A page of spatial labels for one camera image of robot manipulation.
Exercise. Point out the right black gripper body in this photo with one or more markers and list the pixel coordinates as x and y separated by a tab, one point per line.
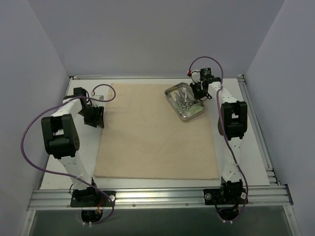
197	89

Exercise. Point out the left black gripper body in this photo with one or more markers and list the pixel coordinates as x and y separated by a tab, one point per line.
96	117

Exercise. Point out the metal instrument tray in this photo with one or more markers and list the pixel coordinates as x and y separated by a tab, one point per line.
194	111

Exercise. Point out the beige surgical wrap cloth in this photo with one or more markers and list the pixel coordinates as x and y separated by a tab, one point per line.
144	138

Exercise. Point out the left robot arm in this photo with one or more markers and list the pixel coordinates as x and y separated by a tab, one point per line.
61	138

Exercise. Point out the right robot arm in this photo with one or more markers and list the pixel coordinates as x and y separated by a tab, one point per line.
232	126

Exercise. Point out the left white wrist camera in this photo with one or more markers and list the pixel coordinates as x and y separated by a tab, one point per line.
96	96

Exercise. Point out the aluminium right side rail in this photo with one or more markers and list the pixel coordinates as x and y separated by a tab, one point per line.
257	132

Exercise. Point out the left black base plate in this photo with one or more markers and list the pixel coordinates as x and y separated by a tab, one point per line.
92	198

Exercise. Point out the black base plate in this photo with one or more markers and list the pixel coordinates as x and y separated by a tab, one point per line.
224	197
92	198

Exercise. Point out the aluminium front rail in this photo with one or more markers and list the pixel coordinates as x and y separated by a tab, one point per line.
274	195

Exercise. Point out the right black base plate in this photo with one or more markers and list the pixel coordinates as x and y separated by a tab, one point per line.
224	197

